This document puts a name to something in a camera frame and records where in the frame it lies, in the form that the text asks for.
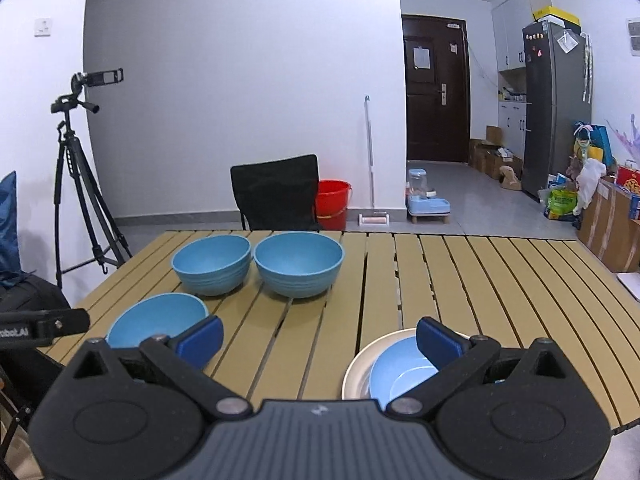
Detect grey refrigerator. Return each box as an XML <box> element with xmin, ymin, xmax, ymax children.
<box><xmin>522</xmin><ymin>22</ymin><xmax>591</xmax><ymax>198</ymax></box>

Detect white plastic bag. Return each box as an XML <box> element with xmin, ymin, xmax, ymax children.
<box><xmin>573</xmin><ymin>158</ymin><xmax>606</xmax><ymax>216</ymax></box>

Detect green yellow bag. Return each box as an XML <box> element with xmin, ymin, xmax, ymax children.
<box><xmin>544</xmin><ymin>188</ymin><xmax>577</xmax><ymax>221</ymax></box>

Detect black camera tripod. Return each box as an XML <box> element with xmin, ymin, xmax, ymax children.
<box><xmin>50</xmin><ymin>68</ymin><xmax>132</xmax><ymax>287</ymax></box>

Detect large blue bowl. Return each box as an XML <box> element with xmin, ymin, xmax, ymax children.
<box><xmin>253</xmin><ymin>232</ymin><xmax>345</xmax><ymax>299</ymax></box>

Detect large cream plate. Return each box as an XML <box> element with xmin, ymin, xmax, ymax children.
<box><xmin>341</xmin><ymin>328</ymin><xmax>416</xmax><ymax>400</ymax></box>

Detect medium blue plate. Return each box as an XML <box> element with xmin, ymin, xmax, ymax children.
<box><xmin>369</xmin><ymin>334</ymin><xmax>438</xmax><ymax>410</ymax></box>

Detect large cardboard box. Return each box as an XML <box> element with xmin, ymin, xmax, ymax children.
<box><xmin>578</xmin><ymin>179</ymin><xmax>639</xmax><ymax>273</ymax></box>

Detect white flat scale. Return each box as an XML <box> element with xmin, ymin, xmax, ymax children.
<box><xmin>616</xmin><ymin>272</ymin><xmax>640</xmax><ymax>301</ymax></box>

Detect white wall switch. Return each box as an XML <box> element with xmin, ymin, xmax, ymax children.
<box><xmin>34</xmin><ymin>18</ymin><xmax>52</xmax><ymax>38</ymax></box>

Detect black folding chair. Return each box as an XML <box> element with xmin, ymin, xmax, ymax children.
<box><xmin>230</xmin><ymin>154</ymin><xmax>321</xmax><ymax>231</ymax></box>

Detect red plastic bucket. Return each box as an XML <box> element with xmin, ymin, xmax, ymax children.
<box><xmin>316</xmin><ymin>180</ymin><xmax>352</xmax><ymax>231</ymax></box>

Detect dark brown door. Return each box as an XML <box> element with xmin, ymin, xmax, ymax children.
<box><xmin>402</xmin><ymin>14</ymin><xmax>471</xmax><ymax>162</ymax></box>

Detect blue cloth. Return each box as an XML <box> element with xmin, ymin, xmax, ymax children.
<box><xmin>0</xmin><ymin>171</ymin><xmax>23</xmax><ymax>288</ymax></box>

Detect white flat mop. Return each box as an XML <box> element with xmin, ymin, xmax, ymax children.
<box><xmin>358</xmin><ymin>96</ymin><xmax>390</xmax><ymax>226</ymax></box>

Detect white cabinet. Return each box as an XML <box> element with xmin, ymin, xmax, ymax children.
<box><xmin>491</xmin><ymin>0</ymin><xmax>551</xmax><ymax>73</ymax></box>

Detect medium blue bowl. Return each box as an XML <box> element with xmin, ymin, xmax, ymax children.
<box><xmin>171</xmin><ymin>234</ymin><xmax>252</xmax><ymax>296</ymax></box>

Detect yellow box on refrigerator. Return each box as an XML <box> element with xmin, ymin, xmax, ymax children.
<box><xmin>533</xmin><ymin>6</ymin><xmax>582</xmax><ymax>28</ymax></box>

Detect small blue bowl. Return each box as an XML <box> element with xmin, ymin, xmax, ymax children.
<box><xmin>106</xmin><ymin>292</ymin><xmax>209</xmax><ymax>348</ymax></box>

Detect blue pet water feeder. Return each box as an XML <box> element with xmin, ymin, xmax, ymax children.
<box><xmin>406</xmin><ymin>168</ymin><xmax>451</xmax><ymax>224</ymax></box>

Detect red gift box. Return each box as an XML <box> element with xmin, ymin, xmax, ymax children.
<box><xmin>615</xmin><ymin>166</ymin><xmax>640</xmax><ymax>195</ymax></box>

